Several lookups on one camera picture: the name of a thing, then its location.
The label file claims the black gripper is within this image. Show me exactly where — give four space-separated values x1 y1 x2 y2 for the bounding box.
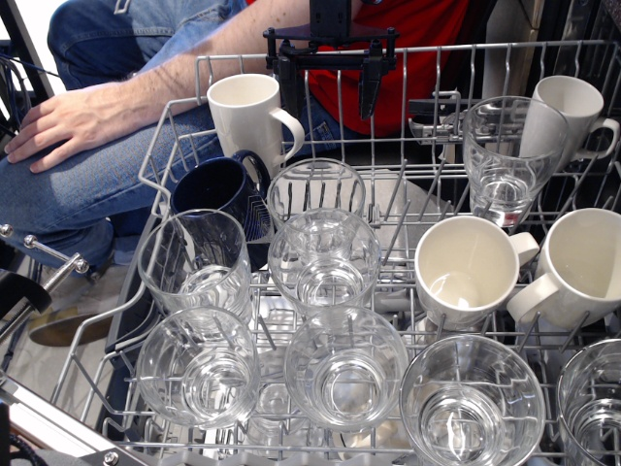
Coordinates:
263 1 399 119

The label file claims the person's bare forearm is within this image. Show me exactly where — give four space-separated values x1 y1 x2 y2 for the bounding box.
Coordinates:
109 1 310 134

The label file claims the glass cup back centre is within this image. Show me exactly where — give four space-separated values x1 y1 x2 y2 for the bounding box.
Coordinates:
267 158 366 229

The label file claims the glass cup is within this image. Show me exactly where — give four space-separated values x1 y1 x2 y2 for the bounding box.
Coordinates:
136 307 260 429
138 209 252 323
267 158 366 229
268 208 381 316
283 307 409 432
399 335 545 465

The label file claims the glass cup middle centre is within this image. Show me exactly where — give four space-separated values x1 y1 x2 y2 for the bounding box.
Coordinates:
268 208 381 316

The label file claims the glass cup middle left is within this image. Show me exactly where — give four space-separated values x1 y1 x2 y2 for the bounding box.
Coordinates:
138 209 252 323

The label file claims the glass cup front centre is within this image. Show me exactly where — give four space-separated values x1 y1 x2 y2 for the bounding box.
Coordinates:
283 307 409 432

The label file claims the glass cup front left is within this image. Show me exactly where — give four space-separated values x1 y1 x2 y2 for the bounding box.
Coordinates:
136 307 260 429

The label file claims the glass cup front right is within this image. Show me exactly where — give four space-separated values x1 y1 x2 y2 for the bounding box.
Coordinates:
399 335 545 465

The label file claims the glass cup far right corner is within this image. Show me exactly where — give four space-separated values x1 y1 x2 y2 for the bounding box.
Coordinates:
556 339 620 465

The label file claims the person's bare hand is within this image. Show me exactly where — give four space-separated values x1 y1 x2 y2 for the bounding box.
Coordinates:
5 83 133 174

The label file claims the red shirt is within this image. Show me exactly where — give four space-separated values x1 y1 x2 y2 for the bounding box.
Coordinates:
309 0 469 140

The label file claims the tall white mug back left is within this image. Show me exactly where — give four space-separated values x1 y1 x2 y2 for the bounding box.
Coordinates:
207 74 305 177

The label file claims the dark blue mug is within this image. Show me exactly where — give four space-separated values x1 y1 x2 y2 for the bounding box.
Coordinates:
170 150 275 272

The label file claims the tall glass back right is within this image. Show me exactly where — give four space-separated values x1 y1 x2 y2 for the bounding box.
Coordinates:
462 96 569 228

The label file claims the white mug back right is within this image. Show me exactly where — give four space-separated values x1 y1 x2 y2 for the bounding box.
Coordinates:
518 76 620 171

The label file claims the white mug centre right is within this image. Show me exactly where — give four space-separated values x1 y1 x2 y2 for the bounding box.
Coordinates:
414 216 539 330

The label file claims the blue denim jeans leg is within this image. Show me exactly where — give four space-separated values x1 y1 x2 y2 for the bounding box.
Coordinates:
0 0 253 271

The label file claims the white mug far right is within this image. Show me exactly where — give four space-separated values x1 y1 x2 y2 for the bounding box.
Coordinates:
507 208 620 330

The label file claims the brown shoe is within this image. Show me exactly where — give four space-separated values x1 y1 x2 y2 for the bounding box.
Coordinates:
28 307 112 348

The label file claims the metal clamp with black knob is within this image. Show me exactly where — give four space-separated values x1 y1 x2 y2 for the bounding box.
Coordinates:
1 235 89 343

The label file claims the grey wire dishwasher rack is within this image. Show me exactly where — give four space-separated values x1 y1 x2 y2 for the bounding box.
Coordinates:
51 39 620 465

